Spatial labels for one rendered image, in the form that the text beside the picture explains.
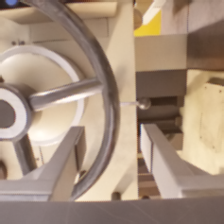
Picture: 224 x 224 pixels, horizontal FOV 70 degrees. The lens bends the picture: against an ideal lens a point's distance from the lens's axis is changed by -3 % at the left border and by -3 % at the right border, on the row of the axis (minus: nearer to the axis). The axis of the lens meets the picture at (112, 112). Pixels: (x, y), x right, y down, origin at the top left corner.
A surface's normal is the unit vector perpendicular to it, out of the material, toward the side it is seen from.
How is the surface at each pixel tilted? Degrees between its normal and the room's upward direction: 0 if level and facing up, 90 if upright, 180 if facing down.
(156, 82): 90
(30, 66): 95
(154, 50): 90
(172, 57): 90
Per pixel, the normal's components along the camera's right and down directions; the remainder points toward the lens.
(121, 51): 0.01, 0.27
